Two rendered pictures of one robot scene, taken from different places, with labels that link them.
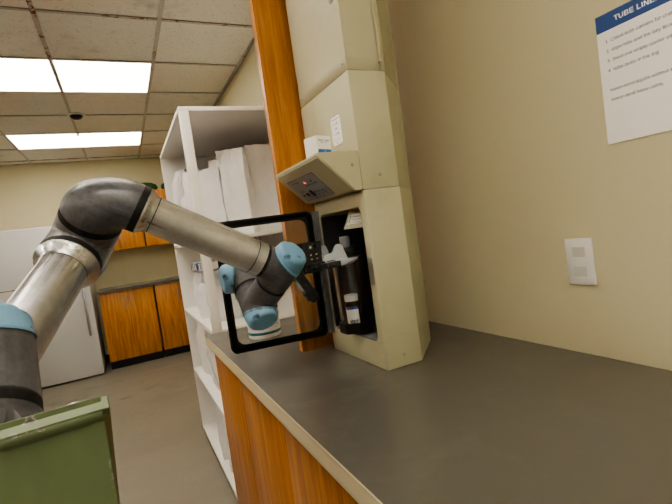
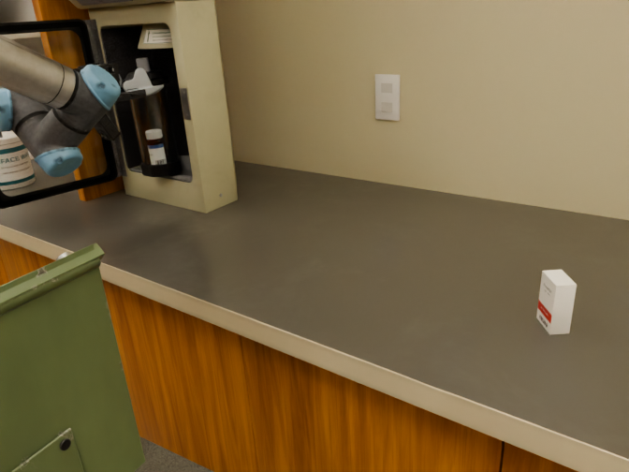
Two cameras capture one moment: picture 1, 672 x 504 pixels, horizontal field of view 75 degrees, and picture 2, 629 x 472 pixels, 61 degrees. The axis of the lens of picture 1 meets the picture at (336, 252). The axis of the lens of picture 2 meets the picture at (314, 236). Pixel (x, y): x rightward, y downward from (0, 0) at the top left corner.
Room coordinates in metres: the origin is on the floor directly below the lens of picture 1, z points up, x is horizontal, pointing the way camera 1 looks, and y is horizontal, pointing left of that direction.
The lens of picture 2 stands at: (-0.09, 0.22, 1.38)
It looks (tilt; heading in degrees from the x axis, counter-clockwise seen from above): 23 degrees down; 333
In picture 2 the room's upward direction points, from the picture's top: 4 degrees counter-clockwise
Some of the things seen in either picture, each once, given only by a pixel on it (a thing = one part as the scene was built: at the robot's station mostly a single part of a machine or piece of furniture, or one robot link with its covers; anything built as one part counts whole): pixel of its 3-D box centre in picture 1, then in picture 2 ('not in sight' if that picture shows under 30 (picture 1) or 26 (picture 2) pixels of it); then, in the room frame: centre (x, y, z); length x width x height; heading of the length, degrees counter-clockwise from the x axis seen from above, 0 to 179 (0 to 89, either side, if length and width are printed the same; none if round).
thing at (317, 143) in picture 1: (318, 149); not in sight; (1.19, 0.01, 1.54); 0.05 x 0.05 x 0.06; 44
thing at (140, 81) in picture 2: (340, 254); (142, 81); (1.18, -0.01, 1.25); 0.09 x 0.03 x 0.06; 91
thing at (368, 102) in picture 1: (377, 222); (177, 41); (1.31, -0.13, 1.33); 0.32 x 0.25 x 0.77; 26
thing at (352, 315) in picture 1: (351, 288); (153, 124); (1.24, -0.03, 1.15); 0.11 x 0.11 x 0.21
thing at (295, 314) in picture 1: (272, 281); (40, 112); (1.34, 0.21, 1.19); 0.30 x 0.01 x 0.40; 106
